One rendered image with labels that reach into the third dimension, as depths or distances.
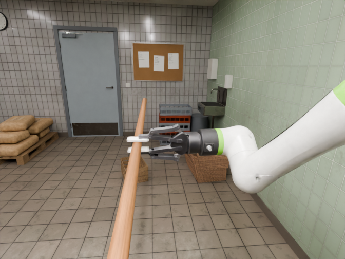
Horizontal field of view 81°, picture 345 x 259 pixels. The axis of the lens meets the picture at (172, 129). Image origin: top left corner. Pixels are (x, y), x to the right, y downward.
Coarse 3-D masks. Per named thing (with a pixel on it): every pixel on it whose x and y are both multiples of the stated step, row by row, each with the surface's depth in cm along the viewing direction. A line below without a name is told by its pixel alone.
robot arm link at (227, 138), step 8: (216, 128) 69; (224, 128) 69; (232, 128) 68; (240, 128) 67; (224, 136) 66; (232, 136) 66; (240, 136) 65; (248, 136) 66; (224, 144) 65; (232, 144) 65; (240, 144) 64; (248, 144) 63; (256, 144) 66; (224, 152) 67; (232, 152) 64
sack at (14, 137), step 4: (12, 132) 316; (16, 132) 316; (20, 132) 318; (24, 132) 324; (28, 132) 332; (0, 136) 304; (4, 136) 303; (8, 136) 303; (12, 136) 304; (16, 136) 308; (20, 136) 314; (24, 136) 322; (28, 136) 332; (0, 140) 304; (4, 140) 304; (8, 140) 304; (12, 140) 304; (16, 140) 308; (20, 140) 315
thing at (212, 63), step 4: (208, 60) 382; (212, 60) 360; (216, 60) 360; (208, 64) 382; (212, 64) 362; (216, 64) 362; (208, 68) 382; (212, 68) 364; (216, 68) 364; (208, 72) 383; (212, 72) 366; (216, 72) 366; (208, 76) 383; (212, 76) 368; (216, 76) 368
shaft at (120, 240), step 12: (144, 108) 111; (144, 120) 94; (132, 144) 65; (132, 156) 55; (132, 168) 49; (132, 180) 45; (132, 192) 41; (120, 204) 38; (132, 204) 38; (120, 216) 34; (132, 216) 36; (120, 228) 32; (120, 240) 30; (108, 252) 29; (120, 252) 28
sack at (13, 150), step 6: (30, 138) 336; (36, 138) 347; (6, 144) 309; (12, 144) 309; (18, 144) 310; (24, 144) 317; (30, 144) 331; (0, 150) 296; (6, 150) 297; (12, 150) 297; (18, 150) 304; (24, 150) 317; (0, 156) 301; (6, 156) 301; (12, 156) 302
